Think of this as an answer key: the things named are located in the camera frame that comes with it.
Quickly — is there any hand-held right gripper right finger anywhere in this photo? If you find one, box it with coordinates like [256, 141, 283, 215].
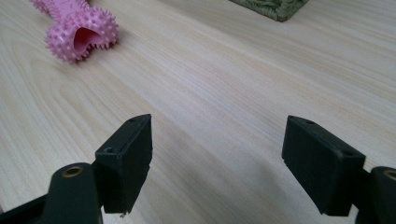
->
[281, 115, 367, 217]

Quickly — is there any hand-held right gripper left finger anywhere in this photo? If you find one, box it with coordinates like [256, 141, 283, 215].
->
[92, 113, 154, 215]

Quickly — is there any pink spiky rubber toy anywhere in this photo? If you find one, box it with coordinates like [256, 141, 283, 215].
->
[29, 0, 120, 64]

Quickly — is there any green woven basket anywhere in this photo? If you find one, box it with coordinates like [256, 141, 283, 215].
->
[229, 0, 310, 22]

